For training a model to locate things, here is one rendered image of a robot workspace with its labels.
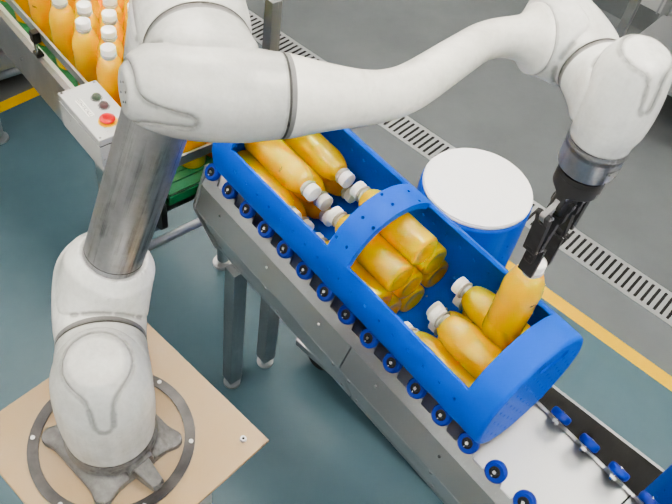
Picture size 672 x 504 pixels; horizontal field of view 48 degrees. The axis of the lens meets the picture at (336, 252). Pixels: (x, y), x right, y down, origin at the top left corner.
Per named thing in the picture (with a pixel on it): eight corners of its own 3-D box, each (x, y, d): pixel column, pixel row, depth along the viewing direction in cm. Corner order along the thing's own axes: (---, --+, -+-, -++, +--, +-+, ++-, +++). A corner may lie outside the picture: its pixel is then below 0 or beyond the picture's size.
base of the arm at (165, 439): (116, 527, 127) (113, 515, 123) (38, 438, 135) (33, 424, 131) (200, 456, 137) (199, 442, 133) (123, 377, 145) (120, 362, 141)
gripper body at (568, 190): (587, 194, 109) (564, 235, 116) (622, 171, 113) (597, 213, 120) (548, 163, 112) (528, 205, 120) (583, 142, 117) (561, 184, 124)
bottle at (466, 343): (520, 380, 136) (442, 304, 145) (496, 409, 138) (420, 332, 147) (535, 375, 142) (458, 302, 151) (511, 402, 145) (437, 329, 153)
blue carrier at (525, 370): (457, 467, 146) (517, 380, 126) (203, 190, 184) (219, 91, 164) (542, 402, 163) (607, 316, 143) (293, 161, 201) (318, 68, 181)
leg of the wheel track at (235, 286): (229, 392, 259) (233, 279, 211) (220, 380, 261) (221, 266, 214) (243, 383, 261) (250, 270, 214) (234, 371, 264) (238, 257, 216)
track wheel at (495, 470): (510, 473, 145) (513, 471, 146) (492, 455, 147) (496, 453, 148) (495, 489, 146) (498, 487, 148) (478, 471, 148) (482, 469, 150)
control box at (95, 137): (103, 172, 180) (98, 140, 172) (63, 124, 189) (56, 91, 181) (141, 157, 185) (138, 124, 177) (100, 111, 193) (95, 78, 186)
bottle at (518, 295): (473, 323, 147) (504, 257, 132) (503, 310, 150) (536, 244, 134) (495, 353, 143) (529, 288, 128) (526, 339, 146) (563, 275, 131)
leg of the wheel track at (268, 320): (263, 371, 265) (274, 257, 218) (253, 359, 268) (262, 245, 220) (276, 363, 268) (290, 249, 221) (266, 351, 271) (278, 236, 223)
